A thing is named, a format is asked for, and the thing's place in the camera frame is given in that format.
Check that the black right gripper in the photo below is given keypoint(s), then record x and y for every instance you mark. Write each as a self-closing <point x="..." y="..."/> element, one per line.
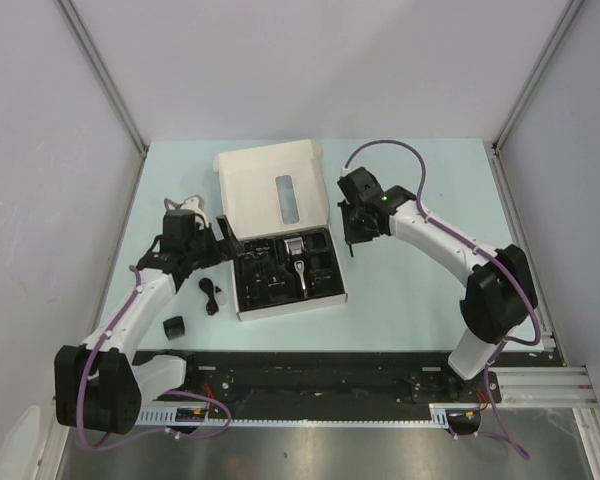
<point x="352" y="237"/>

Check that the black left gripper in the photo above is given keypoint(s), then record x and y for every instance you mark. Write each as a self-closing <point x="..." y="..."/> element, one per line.
<point x="220" y="249"/>

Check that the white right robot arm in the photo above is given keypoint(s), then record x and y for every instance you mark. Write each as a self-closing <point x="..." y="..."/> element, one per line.
<point x="499" y="290"/>

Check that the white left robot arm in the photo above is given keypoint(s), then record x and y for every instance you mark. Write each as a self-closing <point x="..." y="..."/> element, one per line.
<point x="97" y="385"/>

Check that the silver black hair clipper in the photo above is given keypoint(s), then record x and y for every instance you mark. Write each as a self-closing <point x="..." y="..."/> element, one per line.
<point x="295" y="248"/>

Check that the black plastic tray insert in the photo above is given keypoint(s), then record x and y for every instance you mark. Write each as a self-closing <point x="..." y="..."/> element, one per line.
<point x="264" y="278"/>

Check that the black comb guard on table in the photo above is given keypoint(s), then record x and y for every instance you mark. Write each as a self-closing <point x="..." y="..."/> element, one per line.
<point x="174" y="328"/>

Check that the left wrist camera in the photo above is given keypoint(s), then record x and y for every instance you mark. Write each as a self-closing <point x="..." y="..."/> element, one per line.
<point x="194" y="203"/>

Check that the aluminium frame rail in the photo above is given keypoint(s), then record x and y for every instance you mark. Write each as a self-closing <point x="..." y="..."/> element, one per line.
<point x="552" y="387"/>

